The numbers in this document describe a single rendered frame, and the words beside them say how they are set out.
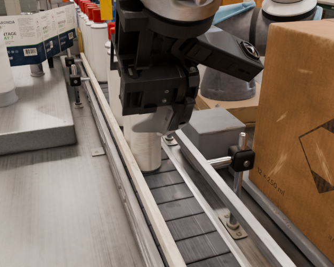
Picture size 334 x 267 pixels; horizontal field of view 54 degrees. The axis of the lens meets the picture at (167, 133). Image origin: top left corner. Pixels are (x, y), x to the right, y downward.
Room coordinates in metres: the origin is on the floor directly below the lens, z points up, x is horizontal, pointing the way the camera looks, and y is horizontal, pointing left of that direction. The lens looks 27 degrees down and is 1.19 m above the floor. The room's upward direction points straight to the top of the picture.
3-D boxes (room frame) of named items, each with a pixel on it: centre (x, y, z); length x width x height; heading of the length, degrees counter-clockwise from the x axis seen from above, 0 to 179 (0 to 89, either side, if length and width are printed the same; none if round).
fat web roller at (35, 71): (1.02, 0.41, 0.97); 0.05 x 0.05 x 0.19
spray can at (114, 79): (0.66, 0.09, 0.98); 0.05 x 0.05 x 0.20
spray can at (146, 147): (0.49, 0.04, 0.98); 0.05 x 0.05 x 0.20
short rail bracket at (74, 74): (0.89, 0.26, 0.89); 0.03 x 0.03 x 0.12; 19
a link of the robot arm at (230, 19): (0.87, -0.17, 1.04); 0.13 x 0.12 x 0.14; 66
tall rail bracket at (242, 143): (0.38, -0.08, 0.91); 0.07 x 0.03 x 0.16; 109
